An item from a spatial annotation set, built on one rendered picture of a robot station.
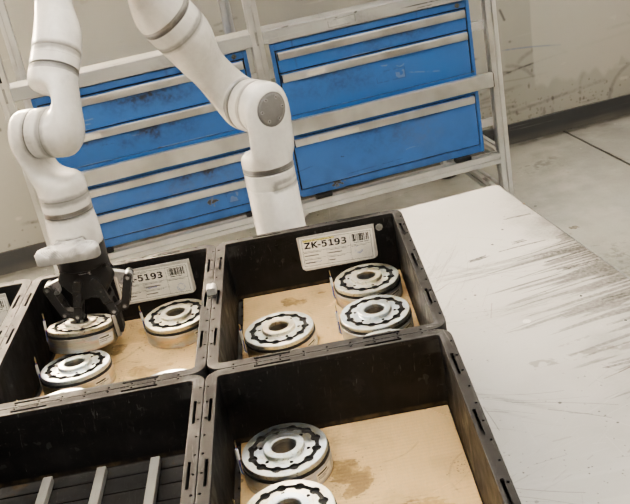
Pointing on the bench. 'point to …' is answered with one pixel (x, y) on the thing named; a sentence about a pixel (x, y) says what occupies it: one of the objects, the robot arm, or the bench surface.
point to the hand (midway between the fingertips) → (101, 326)
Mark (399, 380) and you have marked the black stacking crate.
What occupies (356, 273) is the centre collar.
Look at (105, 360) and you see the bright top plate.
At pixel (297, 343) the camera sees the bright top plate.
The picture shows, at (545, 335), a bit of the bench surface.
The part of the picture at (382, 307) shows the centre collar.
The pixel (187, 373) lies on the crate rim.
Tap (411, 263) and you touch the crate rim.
